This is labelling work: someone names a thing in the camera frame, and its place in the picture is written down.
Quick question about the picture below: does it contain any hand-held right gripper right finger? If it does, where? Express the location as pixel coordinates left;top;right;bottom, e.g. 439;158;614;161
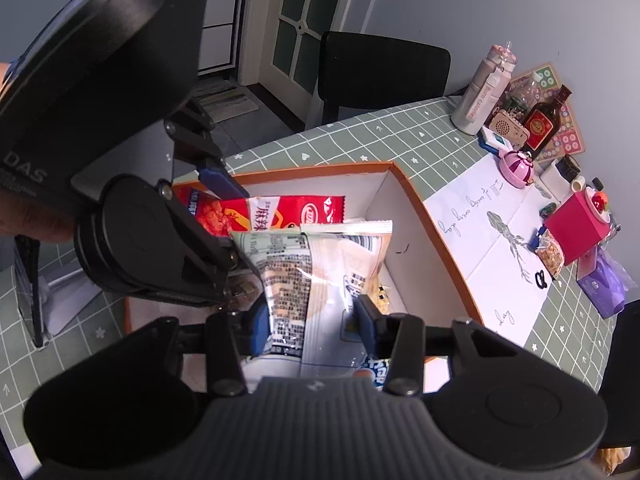
355;294;525;398

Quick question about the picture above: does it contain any purple tissue pack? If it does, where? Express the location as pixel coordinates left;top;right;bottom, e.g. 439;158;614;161
576;250;626;320

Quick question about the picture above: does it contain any door with glass panels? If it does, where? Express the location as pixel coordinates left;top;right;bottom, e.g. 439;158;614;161
249;0;353;128

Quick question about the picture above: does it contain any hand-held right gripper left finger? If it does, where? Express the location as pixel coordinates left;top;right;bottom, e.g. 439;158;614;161
127;302;272;399

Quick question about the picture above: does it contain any small wooden radio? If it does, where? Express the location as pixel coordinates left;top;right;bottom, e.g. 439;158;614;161
487;107;530;149

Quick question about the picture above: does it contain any person's left hand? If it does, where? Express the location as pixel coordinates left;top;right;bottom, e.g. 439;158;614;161
0;196;77;240

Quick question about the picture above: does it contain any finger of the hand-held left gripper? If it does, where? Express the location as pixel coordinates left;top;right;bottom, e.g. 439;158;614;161
166;102;251;202
156;179;262;307

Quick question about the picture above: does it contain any white box with orange edge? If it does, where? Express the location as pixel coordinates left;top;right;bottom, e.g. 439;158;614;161
124;160;485;361

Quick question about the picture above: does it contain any white paper table runner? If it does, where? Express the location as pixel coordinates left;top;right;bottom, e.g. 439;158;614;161
422;152;575;349

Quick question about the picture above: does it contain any red snack packet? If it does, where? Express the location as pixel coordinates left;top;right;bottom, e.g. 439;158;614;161
172;185;347;235

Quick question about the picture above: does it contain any pink square box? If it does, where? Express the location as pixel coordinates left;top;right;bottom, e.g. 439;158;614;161
544;192;611;266

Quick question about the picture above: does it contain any grey metal stand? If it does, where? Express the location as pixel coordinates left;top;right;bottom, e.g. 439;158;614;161
12;234;109;350

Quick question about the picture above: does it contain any white water bottle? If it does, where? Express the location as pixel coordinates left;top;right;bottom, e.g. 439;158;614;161
451;42;519;136

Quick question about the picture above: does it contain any white drawer cabinet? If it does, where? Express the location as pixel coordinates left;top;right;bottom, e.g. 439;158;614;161
196;0;249;79

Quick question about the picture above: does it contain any board with round dots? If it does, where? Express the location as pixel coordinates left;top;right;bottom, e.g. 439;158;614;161
504;62;586;163

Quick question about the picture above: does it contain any clear bag of nuts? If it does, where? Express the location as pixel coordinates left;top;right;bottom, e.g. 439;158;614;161
535;230;566;279

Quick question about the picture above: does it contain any white and blue snack packet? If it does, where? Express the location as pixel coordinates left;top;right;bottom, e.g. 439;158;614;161
231;219;396;393

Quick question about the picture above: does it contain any black chair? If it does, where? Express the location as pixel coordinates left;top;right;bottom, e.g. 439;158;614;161
317;31;452;127
596;300;640;450

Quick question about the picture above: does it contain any small blue and white box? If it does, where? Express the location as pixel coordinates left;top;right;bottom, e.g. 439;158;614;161
478;127;512;154

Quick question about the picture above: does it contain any brown glass bottle red label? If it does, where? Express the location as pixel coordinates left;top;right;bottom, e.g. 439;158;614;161
520;85;573;162

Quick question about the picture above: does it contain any grey floor mat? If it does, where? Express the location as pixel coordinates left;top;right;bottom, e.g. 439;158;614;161
191;80;261;124

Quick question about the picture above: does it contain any clear plastic bottle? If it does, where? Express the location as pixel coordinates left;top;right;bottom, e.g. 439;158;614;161
509;72;544;117

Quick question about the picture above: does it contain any pink round container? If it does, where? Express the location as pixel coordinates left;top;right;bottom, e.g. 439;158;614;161
501;149;536;190

